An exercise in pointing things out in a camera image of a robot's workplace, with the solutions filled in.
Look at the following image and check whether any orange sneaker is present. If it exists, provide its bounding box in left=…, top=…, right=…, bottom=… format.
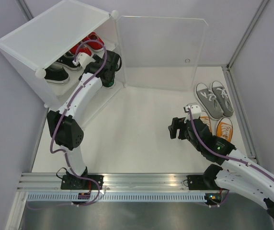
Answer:
left=200, top=115, right=212, bottom=133
left=216, top=117, right=233, bottom=142

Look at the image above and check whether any red sneaker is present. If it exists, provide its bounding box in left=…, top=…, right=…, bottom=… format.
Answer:
left=69, top=43, right=92, bottom=56
left=82, top=32, right=104, bottom=53

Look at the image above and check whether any white plastic shoe cabinet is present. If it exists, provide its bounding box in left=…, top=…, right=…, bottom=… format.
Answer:
left=0, top=0, right=126, bottom=130

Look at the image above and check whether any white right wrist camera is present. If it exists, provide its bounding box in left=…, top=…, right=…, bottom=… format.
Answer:
left=183, top=103, right=202, bottom=120

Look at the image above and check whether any white slotted cable duct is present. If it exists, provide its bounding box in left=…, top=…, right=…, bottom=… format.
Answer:
left=27, top=192, right=206, bottom=203

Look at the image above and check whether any grey sneaker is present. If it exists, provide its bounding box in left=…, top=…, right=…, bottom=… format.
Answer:
left=194, top=83, right=223, bottom=120
left=211, top=81, right=234, bottom=118

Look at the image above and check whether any green sneaker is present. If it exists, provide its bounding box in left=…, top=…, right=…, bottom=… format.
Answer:
left=103, top=80, right=115, bottom=89

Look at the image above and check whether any aluminium mounting rail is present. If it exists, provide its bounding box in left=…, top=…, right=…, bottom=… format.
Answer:
left=17, top=172, right=192, bottom=193

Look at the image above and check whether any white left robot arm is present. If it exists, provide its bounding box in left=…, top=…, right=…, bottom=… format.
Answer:
left=47, top=50, right=122, bottom=190

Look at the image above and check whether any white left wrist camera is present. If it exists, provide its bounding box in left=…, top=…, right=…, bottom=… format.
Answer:
left=72, top=53, right=94, bottom=69

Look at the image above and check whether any right grey sneaker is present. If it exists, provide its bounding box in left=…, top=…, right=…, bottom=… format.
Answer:
left=211, top=81, right=234, bottom=118

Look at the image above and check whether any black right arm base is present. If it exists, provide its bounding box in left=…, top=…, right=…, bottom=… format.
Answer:
left=187, top=174, right=220, bottom=191

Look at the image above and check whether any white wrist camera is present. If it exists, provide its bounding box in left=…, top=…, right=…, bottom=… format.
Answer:
left=183, top=103, right=202, bottom=120
left=72, top=53, right=94, bottom=69

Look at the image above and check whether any aluminium corner frame post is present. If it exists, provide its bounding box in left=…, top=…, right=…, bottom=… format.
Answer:
left=222, top=0, right=271, bottom=162

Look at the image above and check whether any clear acrylic cabinet door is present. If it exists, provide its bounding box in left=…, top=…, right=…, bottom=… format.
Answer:
left=116, top=16, right=208, bottom=91

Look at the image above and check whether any black sneaker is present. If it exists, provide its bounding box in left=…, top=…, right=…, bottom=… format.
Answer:
left=55, top=52, right=81, bottom=71
left=44, top=67, right=70, bottom=84

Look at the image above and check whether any left grey sneaker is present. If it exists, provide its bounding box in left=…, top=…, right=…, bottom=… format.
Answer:
left=194, top=83, right=223, bottom=120

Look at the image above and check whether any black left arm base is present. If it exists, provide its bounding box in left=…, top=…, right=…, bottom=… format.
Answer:
left=60, top=173, right=103, bottom=190

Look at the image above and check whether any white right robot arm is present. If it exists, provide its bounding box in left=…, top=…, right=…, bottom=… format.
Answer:
left=168, top=117, right=274, bottom=219

